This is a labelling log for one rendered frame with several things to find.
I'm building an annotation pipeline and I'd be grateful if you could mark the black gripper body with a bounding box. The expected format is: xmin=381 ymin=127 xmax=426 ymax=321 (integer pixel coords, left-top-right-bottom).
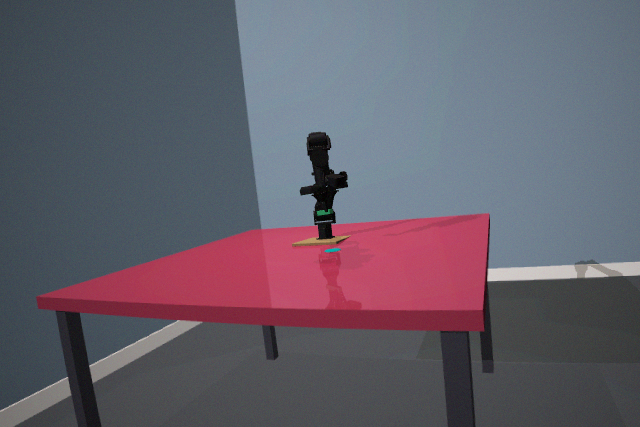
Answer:
xmin=300 ymin=167 xmax=348 ymax=196

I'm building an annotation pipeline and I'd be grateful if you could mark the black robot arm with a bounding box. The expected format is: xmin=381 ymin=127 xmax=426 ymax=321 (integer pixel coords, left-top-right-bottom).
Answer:
xmin=307 ymin=132 xmax=348 ymax=240

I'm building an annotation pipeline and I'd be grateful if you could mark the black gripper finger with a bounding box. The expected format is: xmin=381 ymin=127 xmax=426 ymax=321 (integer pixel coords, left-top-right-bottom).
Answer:
xmin=312 ymin=192 xmax=328 ymax=212
xmin=326 ymin=190 xmax=339 ymax=209

